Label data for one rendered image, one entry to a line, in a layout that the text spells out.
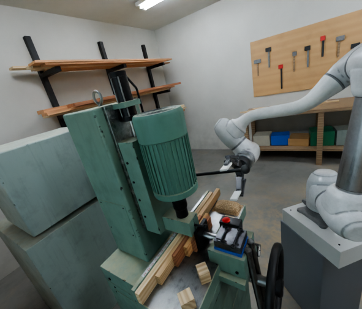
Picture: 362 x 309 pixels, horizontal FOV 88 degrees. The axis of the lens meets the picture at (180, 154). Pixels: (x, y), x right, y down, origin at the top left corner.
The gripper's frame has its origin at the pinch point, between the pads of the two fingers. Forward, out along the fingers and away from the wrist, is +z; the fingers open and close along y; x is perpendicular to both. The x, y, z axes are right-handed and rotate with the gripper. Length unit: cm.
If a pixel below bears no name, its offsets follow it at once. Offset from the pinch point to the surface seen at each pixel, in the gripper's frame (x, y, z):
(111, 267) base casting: -55, -22, 34
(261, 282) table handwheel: 7.8, -32.0, 15.1
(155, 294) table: -19.1, -19.1, 38.4
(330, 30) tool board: 61, 61, -313
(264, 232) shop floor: -29, -108, -94
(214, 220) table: -14.1, -19.7, -1.3
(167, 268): -18.4, -16.1, 30.5
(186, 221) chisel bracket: -14.3, -6.1, 16.4
